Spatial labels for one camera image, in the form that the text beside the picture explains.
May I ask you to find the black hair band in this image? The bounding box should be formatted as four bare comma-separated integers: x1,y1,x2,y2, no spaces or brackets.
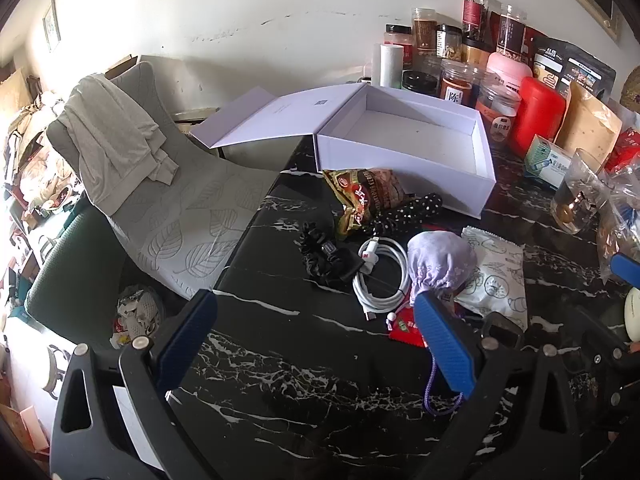
300,221,366,288

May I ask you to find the red jar black lid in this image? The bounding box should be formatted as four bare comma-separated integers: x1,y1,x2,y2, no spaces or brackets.
384,24,415,63

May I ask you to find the red snack packet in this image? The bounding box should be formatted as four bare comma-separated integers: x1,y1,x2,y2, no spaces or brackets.
389,305,431,348

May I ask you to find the black polka dot scrunchie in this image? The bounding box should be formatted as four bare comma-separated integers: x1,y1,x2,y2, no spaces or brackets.
367,192,445,236

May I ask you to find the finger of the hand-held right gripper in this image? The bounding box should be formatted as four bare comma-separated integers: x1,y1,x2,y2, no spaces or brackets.
611,253,640,286
575,317,640,426

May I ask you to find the golden jar black lid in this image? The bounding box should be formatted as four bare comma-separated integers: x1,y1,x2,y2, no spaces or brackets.
461,39,493,67

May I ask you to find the purple tasselled drawstring pouch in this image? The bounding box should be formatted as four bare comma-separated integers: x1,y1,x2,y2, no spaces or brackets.
385,231,479,417

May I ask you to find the woven straw hat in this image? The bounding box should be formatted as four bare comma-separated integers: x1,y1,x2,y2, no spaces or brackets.
620,66,640,111

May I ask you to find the green white medicine box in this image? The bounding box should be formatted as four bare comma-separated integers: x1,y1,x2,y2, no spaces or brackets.
524,135,576,190

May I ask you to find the kraft paper pouch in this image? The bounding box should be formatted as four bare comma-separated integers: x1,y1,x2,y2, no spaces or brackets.
555,81,623,163

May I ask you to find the brown red snack bag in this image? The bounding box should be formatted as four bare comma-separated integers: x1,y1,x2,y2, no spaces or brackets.
322,167,406,238

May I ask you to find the black printed pouch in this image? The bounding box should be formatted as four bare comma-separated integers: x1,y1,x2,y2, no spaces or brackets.
530,37,617,101

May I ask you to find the white hinged-lid box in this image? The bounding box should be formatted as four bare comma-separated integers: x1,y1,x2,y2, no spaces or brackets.
190,82,497,219

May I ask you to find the clear drinking glass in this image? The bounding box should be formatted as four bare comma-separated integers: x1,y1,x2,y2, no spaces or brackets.
551,148,608,235

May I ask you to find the cardboard box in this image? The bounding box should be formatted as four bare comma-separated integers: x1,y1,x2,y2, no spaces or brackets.
105,54,138,76

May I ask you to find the dark green chair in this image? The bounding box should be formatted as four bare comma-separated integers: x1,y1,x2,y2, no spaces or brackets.
24,200,176,346

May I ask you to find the pink lidded jar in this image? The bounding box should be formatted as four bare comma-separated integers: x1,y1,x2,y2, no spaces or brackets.
486,51,532,92

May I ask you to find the white charging cable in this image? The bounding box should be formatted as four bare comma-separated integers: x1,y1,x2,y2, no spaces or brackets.
352,236,412,322

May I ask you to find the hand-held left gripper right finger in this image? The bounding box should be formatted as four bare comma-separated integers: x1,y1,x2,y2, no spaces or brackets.
414,290,584,480

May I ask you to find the clear jar red powder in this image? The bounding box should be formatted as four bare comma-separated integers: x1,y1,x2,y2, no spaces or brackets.
440,59,483,108

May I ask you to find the clear jar orange label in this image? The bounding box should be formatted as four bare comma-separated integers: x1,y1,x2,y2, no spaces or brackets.
475,82,522,143

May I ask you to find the light grey cloth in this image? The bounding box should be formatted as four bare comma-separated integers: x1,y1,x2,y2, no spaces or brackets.
57,73,180,216

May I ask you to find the clear jar brown label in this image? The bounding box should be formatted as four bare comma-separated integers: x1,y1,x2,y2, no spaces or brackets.
411,7,438,56

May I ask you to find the dark jar black lid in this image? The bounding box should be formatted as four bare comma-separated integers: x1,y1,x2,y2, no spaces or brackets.
401,70,441,97

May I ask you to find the grey leaf-pattern seat cushion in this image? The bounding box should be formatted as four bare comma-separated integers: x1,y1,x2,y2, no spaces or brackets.
46,61,278,301

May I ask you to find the white cylinder bottle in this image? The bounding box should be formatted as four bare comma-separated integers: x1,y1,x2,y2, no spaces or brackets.
379,43,404,88

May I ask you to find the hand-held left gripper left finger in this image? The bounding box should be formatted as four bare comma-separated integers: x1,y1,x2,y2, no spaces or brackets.
50,290,219,480

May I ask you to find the red plastic canister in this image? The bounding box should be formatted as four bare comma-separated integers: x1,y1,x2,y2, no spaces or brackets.
510,76,567,158

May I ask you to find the bin of crumpled paper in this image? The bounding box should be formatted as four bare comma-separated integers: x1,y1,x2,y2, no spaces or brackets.
111,285,165,348

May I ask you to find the red foil bag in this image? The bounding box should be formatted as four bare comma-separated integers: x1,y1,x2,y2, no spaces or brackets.
602,127,640,173

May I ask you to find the small wall picture frame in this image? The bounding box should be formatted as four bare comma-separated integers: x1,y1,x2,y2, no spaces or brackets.
42,0,62,52

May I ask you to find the clear plastic bag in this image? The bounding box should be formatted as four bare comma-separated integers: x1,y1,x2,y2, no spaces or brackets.
592,152,640,281

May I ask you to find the white printed packet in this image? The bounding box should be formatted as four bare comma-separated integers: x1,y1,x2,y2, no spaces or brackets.
452,226,528,332

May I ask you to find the tall jar dark label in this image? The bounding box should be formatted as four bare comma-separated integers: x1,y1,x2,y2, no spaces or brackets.
496,4,527,56

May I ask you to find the nut jar black lid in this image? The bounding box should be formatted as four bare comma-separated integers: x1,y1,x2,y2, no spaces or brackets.
436,25,463,61

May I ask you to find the tall jar red label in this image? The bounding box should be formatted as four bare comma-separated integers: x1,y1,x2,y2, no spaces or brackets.
461,0,490,43

